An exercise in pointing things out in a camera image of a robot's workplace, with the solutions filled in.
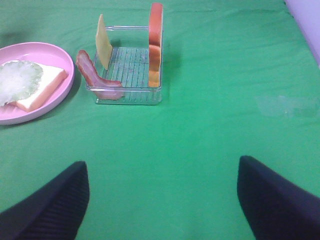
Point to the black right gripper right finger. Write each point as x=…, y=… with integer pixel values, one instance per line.
x=274, y=207

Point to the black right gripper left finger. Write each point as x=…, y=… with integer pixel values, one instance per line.
x=53, y=212

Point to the bacon strip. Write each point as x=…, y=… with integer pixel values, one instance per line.
x=89, y=72

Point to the toast bread slice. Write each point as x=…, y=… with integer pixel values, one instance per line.
x=51, y=78
x=155, y=35

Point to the green lettuce leaf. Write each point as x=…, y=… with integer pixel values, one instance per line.
x=18, y=80

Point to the yellow cheese slice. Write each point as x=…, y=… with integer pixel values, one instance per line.
x=103, y=46

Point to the green tablecloth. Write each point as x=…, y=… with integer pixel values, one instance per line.
x=238, y=79

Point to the pink round plate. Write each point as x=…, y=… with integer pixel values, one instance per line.
x=46, y=54

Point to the right clear plastic container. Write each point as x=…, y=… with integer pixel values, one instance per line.
x=129, y=64

